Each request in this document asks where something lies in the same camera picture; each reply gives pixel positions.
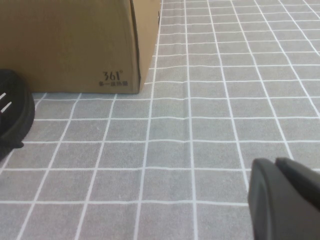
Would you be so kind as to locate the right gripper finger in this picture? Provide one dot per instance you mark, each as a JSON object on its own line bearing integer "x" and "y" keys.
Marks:
{"x": 287, "y": 205}

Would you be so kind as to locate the black mesh sneaker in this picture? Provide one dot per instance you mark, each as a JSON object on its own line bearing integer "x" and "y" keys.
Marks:
{"x": 17, "y": 112}

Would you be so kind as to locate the brown cardboard shoe box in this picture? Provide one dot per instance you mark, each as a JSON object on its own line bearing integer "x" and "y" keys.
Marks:
{"x": 75, "y": 37}

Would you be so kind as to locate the grey white-checked tablecloth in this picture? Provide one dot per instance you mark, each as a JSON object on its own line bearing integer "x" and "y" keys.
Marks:
{"x": 175, "y": 125}

